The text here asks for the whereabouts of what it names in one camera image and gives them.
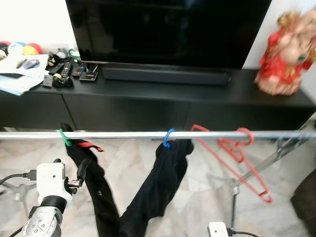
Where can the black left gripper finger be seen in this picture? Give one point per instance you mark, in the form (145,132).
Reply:
(57,161)
(84,169)

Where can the green plastic hanger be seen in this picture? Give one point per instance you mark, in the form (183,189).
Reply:
(64,138)

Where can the black shirt with red trim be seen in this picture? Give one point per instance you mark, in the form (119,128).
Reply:
(98,192)

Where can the blue plastic hanger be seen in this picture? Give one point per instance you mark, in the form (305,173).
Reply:
(166,140)

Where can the red plastic hanger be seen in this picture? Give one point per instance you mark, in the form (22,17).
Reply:
(251,139)

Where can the dark grey sofa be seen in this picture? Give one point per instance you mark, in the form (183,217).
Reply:
(303,197)

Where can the black shirt with green logo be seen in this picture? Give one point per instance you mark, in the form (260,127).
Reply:
(158,182)

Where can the black tape dispenser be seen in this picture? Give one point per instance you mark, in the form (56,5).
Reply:
(63,81)

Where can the white paper stack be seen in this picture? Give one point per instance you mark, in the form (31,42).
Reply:
(19,81)

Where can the black TV cabinet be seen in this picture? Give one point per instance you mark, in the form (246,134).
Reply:
(148,106)

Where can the black box with red label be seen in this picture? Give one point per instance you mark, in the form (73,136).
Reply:
(89,76)

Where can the black remote control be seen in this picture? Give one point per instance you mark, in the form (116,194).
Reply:
(56,69)

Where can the grey computer mouse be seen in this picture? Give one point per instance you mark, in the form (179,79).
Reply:
(31,63)

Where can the green mug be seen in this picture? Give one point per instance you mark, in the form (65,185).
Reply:
(74,54)

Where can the red yellow ball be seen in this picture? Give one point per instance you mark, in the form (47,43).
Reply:
(33,49)

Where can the red gold figurine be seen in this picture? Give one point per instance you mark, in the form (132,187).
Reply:
(281,64)

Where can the white blue ball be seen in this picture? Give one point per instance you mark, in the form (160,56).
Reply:
(16,48)

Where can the black soundbar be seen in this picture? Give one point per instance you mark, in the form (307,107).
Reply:
(163,75)

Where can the black television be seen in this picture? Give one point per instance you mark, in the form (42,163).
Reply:
(168,29)

